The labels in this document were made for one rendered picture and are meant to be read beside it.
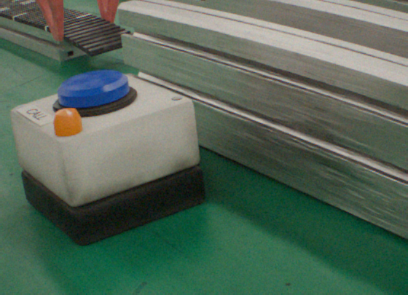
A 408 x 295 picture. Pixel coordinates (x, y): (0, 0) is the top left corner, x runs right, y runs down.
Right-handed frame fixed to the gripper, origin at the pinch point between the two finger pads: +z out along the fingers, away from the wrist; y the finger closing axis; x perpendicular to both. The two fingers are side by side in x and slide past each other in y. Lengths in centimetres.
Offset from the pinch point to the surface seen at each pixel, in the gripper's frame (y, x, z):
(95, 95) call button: -13.9, -31.8, -3.6
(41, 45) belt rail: -2.0, 6.5, 2.4
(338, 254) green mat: -8.2, -43.9, 3.4
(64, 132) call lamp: -16.7, -33.5, -2.8
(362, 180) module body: -5.2, -42.4, 0.9
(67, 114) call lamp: -16.3, -33.5, -3.6
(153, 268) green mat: -15.3, -38.4, 3.4
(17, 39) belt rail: -1.9, 14.0, 2.8
